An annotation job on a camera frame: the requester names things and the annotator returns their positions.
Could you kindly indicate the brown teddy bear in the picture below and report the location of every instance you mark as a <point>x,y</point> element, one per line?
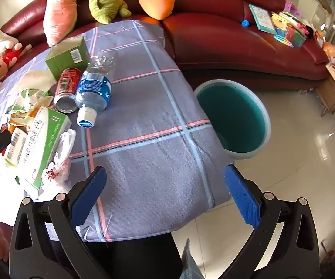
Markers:
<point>0,68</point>

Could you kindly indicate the white green medicine box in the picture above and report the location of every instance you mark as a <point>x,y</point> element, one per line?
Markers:
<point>45,139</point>

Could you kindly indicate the green dinosaur plush toy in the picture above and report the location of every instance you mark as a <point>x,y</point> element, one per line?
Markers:
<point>106,0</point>

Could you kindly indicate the green cardboard box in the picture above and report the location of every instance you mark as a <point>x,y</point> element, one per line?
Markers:
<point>65,59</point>

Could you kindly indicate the small white barcode box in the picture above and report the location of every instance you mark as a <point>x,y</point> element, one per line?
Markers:
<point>14,148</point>

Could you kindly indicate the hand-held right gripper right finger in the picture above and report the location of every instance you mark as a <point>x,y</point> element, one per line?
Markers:
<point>241,197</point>

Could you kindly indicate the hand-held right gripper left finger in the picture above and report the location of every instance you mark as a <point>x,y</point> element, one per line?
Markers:
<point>87,197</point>

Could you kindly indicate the red plush toy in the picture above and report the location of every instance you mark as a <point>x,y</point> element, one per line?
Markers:
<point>13,53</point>

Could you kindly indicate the teal plastic bucket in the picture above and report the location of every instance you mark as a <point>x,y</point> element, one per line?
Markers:
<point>234,113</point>

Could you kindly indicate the orange bag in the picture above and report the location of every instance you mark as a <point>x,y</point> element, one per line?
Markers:
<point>331,50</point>

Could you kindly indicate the dark cloth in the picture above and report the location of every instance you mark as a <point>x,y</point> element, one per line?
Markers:
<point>132,255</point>

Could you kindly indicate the green white clear snack bag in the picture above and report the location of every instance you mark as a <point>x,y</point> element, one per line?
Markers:
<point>30,98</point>

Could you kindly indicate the grey plaid cloth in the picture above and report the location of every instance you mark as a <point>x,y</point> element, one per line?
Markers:
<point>144,139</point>

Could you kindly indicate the crushed blue label water bottle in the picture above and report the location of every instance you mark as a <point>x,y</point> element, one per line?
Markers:
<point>93,90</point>

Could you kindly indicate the teal picture book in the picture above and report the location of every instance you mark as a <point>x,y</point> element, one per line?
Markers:
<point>262,19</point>

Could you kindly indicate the pile of colourful toys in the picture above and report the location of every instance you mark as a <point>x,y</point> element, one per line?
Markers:
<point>291,26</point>

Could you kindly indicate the red soda can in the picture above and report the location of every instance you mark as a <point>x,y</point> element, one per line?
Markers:
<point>67,84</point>

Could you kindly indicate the pink plush toy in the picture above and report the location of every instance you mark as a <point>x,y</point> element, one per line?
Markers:
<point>59,14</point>

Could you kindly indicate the wooden side table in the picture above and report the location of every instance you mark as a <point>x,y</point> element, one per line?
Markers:
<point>331,96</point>

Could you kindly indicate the dark red leather sofa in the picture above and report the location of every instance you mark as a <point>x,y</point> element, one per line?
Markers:
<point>214,35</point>

